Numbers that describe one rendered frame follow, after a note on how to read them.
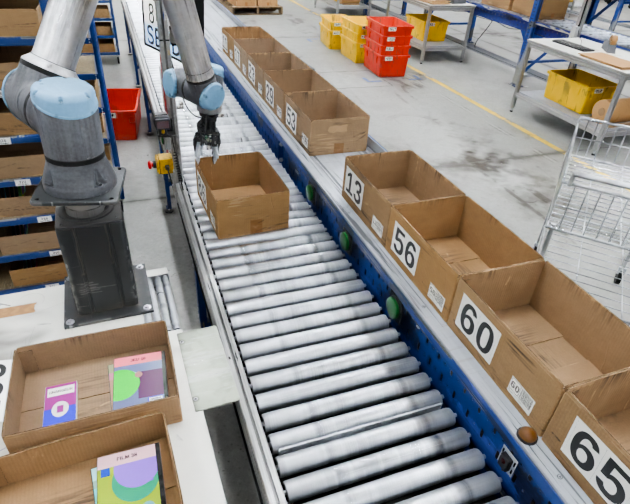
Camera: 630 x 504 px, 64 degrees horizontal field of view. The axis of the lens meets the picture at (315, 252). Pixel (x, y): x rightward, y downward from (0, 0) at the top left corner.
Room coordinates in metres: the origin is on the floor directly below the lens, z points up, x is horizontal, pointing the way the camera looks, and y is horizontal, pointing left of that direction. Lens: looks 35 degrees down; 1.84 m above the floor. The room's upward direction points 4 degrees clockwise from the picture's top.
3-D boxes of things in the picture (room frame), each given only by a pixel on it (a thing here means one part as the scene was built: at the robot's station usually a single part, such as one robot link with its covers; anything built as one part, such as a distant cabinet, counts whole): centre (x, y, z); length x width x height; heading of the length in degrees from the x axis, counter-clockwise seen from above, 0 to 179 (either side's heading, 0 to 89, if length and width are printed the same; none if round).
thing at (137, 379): (0.88, 0.44, 0.78); 0.19 x 0.14 x 0.02; 19
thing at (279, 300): (1.33, 0.05, 0.72); 0.52 x 0.05 x 0.05; 112
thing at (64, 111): (1.26, 0.67, 1.35); 0.17 x 0.15 x 0.18; 48
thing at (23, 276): (2.18, 1.40, 0.19); 0.40 x 0.30 x 0.10; 113
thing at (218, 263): (1.57, 0.15, 0.72); 0.52 x 0.05 x 0.05; 112
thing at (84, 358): (0.85, 0.53, 0.80); 0.38 x 0.28 x 0.10; 113
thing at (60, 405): (0.79, 0.61, 0.76); 0.16 x 0.07 x 0.02; 23
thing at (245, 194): (1.86, 0.33, 0.83); 0.39 x 0.29 x 0.17; 25
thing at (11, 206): (2.18, 1.39, 0.59); 0.40 x 0.30 x 0.10; 110
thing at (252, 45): (3.50, 0.45, 0.96); 0.39 x 0.29 x 0.17; 22
